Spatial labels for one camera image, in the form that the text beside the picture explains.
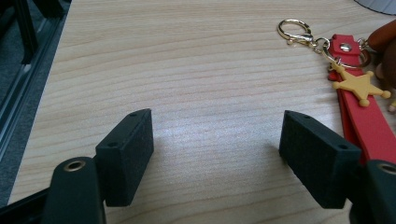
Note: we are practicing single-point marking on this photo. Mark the brown toy figure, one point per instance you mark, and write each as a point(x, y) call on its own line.
point(389, 60)

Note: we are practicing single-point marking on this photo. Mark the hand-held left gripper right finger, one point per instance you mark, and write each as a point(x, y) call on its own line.
point(317, 165)

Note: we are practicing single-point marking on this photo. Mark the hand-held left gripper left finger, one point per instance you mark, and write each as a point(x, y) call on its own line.
point(124, 161)

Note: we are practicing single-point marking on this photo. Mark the black metal stand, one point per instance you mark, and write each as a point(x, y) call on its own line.
point(26, 37)

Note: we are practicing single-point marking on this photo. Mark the aluminium frame rail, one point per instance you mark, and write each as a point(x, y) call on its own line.
point(29, 77)

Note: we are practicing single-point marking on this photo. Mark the grey round object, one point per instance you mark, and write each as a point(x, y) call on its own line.
point(380, 4)

